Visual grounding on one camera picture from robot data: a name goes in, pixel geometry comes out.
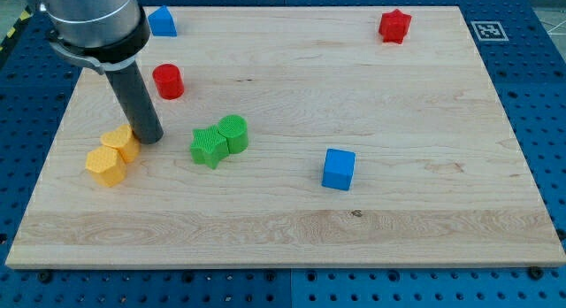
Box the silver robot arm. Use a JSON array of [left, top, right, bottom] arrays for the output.
[[40, 0, 150, 74]]

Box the green star block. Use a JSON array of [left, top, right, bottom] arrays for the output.
[[190, 126, 229, 169]]

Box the red star block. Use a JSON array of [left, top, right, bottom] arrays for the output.
[[378, 9, 412, 44]]

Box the wooden board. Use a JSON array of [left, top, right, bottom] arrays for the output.
[[6, 6, 565, 270]]

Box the green cylinder block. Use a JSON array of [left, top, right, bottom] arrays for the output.
[[218, 114, 249, 154]]

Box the blue cube block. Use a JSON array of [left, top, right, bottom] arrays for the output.
[[321, 149, 356, 190]]

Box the red cylinder block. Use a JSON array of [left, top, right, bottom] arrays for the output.
[[152, 64, 185, 100]]

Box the yellow heart block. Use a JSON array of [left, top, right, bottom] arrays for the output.
[[101, 124, 141, 163]]

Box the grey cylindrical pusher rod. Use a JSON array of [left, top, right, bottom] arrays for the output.
[[105, 61, 164, 144]]

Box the blue triangular block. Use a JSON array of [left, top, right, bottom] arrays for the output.
[[147, 5, 178, 37]]

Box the yellow hexagon block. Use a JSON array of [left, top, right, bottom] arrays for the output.
[[85, 146, 126, 187]]

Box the fiducial marker tag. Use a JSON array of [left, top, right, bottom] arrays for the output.
[[471, 20, 509, 42]]

